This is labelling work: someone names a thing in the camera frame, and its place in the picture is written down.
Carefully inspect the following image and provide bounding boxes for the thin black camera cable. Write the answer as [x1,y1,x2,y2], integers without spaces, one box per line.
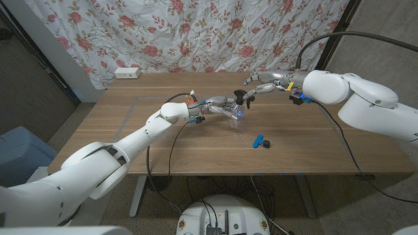
[145,120,193,215]
[310,100,418,205]

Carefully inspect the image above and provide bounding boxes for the black trigger sprayer head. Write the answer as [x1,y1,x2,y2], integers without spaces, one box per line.
[233,89,256,110]

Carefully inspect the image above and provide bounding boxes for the thin black right camera cable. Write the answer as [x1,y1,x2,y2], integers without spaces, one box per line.
[310,100,418,205]

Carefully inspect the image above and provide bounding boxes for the blue and black clip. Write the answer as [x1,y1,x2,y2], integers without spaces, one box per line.
[252,134,271,149]

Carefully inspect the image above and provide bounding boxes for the grey table leg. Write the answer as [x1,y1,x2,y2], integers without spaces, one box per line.
[295,175,317,219]
[128,175,148,219]

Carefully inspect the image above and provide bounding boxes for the floral backdrop cloth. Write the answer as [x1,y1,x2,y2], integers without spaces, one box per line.
[24,0,351,89]

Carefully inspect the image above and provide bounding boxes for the blue plastic bin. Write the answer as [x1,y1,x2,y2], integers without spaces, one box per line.
[0,125,59,192]

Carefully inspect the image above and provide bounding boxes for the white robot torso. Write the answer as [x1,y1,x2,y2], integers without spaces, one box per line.
[0,224,418,235]

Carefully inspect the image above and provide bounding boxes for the white power strip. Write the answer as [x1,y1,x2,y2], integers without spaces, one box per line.
[114,67,142,80]

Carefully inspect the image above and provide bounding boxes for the thick black hose cable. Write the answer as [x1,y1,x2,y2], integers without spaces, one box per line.
[295,31,418,71]

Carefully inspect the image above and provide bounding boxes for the black stand pole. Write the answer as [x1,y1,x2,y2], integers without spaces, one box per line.
[0,5,82,107]
[314,0,362,72]

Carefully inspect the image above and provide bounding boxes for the black tagged left wrist cable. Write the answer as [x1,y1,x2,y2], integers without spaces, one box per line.
[163,90,199,106]

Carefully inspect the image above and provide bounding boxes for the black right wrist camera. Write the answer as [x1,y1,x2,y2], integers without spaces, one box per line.
[289,91,314,106]

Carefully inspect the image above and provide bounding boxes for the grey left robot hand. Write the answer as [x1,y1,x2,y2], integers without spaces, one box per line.
[187,95,240,121]

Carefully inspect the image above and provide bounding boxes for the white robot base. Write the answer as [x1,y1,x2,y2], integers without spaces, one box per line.
[175,194,272,235]

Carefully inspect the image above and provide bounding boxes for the thin black left camera cable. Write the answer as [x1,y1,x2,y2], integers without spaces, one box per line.
[145,120,193,215]

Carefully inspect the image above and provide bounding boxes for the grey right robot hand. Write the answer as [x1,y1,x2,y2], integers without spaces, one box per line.
[243,70,310,101]

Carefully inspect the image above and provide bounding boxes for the clear plastic spray bottle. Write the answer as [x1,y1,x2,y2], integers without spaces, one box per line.
[227,101,246,129]

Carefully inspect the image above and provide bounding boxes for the white floor cable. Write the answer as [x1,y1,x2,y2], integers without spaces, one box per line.
[249,175,290,235]

